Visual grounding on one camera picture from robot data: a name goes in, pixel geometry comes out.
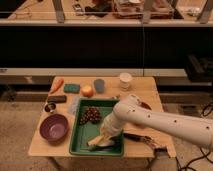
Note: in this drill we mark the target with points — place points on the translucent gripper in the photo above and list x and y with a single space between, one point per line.
107 131

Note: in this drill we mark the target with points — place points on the yellow banana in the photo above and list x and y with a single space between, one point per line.
101 141

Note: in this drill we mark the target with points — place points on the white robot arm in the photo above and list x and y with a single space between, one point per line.
198 131

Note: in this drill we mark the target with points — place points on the green plastic tray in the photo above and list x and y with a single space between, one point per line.
82 134

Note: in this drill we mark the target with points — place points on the red tray on shelf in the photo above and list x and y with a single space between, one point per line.
136 8

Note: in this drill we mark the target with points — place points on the dark grape bunch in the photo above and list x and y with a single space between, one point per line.
91 114

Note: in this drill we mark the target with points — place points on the clear plastic bag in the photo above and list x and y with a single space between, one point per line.
72 108

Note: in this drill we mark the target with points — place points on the red yellow apple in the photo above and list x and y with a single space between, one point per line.
87 91

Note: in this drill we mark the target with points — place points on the orange bowl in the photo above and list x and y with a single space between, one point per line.
145 105

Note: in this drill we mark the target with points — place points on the grey blue cup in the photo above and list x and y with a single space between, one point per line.
99 85

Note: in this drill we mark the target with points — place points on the purple bowl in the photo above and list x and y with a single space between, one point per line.
54 127

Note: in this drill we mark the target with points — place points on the white paper cup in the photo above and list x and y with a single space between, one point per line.
125 80

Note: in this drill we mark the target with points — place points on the wooden table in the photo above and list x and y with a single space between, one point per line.
144 87

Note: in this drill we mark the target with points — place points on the green sponge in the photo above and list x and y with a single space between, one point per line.
71 88

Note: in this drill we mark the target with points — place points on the small metal cup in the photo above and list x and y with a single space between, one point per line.
50 107

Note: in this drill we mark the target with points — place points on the black rectangular block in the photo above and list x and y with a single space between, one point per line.
57 99

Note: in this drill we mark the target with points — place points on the orange carrot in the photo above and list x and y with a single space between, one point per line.
56 86

